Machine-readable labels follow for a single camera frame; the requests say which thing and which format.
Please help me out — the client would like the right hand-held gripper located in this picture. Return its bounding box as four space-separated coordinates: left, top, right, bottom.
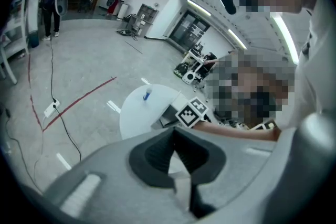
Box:
175 97 209 130

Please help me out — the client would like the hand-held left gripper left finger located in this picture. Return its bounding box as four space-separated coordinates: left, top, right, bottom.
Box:
44 126 196 224

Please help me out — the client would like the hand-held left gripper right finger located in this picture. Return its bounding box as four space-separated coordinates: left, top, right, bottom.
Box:
173 126 283 224

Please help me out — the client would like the person's right forearm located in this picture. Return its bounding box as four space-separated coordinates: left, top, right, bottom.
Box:
194 120 279 143

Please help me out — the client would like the white round-faced device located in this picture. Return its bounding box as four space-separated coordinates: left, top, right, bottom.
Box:
182 70 196 85

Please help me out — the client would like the green black bag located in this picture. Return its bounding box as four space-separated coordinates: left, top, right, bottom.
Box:
173 62 188 78

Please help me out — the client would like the small blue white bottle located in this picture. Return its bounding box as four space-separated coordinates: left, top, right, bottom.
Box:
143 86 153 102

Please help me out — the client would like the round white table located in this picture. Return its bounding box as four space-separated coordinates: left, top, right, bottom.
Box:
119 83 190 141

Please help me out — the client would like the white desk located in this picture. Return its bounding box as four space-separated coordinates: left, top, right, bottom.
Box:
187 49 208 80

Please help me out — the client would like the black double door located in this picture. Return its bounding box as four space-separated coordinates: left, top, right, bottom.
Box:
167 9 211 52

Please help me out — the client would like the white power strip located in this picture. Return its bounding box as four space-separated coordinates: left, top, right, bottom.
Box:
43 101 61 119

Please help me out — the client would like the long ceiling light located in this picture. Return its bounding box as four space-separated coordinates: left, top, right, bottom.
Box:
270 13 300 65
227 28 248 49
186 0 212 17

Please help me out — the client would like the grey open cabinet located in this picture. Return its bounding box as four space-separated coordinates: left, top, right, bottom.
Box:
135 3 160 38

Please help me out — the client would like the white bin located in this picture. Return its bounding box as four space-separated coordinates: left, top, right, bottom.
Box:
117 2 130 20

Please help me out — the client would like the blue bin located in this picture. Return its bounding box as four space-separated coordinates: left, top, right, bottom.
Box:
28 30 40 48

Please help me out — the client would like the black cable with adapter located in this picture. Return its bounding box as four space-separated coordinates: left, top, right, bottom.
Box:
0 106 44 195

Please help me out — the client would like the long black power cable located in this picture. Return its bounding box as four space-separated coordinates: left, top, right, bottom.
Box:
48 38 57 103

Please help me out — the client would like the white metal frame table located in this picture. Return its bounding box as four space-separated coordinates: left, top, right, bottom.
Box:
0 18 30 85

